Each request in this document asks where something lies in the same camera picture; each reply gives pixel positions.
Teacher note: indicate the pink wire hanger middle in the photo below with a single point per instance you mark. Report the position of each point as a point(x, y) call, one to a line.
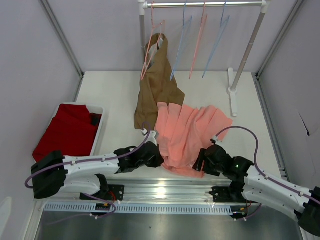
point(199, 38)

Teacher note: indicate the pink hanger holding brown skirt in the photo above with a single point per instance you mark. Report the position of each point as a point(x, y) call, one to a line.
point(150, 50)

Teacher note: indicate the slotted cable duct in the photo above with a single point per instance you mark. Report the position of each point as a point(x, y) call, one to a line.
point(130, 208)

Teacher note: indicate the pink pleated skirt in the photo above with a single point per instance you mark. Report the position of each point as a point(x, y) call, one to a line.
point(183, 131)

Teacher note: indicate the blue wire hanger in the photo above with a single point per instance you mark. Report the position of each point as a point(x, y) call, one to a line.
point(224, 20)
point(186, 24)

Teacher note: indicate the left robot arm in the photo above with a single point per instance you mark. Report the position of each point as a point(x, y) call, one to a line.
point(86, 176)

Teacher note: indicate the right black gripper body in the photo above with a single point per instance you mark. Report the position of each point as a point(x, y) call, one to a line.
point(202, 162)

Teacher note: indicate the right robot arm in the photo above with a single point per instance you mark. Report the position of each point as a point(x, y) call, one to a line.
point(249, 184)

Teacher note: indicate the brown skirt on hanger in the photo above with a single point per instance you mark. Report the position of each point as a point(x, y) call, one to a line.
point(157, 86)

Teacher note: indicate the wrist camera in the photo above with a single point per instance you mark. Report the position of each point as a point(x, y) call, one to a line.
point(215, 140)
point(150, 137)

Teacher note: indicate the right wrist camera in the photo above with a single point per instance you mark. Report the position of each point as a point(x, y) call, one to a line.
point(215, 140)

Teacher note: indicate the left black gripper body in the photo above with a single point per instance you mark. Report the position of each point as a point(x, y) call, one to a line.
point(153, 162)

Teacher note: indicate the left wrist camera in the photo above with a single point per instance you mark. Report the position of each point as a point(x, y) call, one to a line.
point(150, 137)

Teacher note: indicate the white metal clothes rack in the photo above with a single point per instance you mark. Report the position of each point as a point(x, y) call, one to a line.
point(233, 79)

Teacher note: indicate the red garment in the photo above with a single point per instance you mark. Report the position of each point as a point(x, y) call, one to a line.
point(72, 131)

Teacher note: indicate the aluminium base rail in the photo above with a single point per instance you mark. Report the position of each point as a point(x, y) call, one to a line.
point(168, 191)

